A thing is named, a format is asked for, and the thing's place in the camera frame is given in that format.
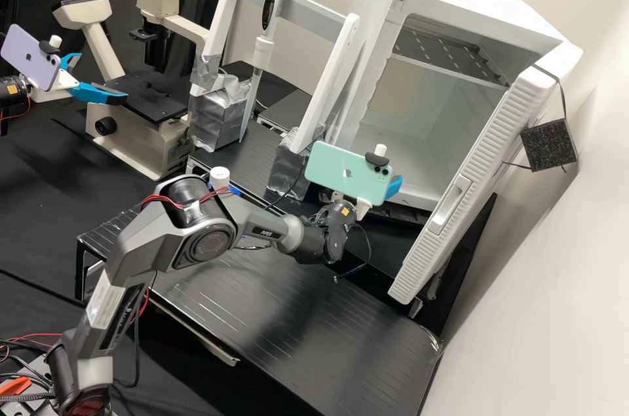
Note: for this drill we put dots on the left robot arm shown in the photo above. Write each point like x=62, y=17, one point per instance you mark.
x=12, y=89

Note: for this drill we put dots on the black tray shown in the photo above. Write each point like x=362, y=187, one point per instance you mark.
x=285, y=109

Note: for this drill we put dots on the wrist camera phone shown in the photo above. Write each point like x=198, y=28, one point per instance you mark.
x=24, y=55
x=339, y=170

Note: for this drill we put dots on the black platform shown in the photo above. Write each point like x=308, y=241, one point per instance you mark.
x=383, y=259
x=295, y=327

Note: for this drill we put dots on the incubator door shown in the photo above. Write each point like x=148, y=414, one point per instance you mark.
x=467, y=200

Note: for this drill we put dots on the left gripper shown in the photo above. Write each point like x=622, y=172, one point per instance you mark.
x=56, y=87

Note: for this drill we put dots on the left wrist camera phone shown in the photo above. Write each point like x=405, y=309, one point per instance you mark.
x=24, y=55

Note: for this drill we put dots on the small bottle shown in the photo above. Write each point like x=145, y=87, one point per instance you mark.
x=219, y=176

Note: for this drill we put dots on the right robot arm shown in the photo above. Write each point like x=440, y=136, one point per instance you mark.
x=196, y=239

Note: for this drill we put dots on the blue bottle holder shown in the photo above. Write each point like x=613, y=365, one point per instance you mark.
x=235, y=191

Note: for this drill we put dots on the cream microscope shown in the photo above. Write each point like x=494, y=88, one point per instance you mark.
x=142, y=146

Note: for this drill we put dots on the pipette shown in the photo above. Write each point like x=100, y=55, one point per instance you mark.
x=260, y=50

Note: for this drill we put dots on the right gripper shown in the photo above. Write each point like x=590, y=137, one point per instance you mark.
x=363, y=208

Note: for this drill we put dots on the right wrist camera phone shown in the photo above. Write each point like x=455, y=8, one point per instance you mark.
x=339, y=170

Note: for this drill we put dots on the white pipette stand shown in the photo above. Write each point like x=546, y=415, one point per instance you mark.
x=334, y=87

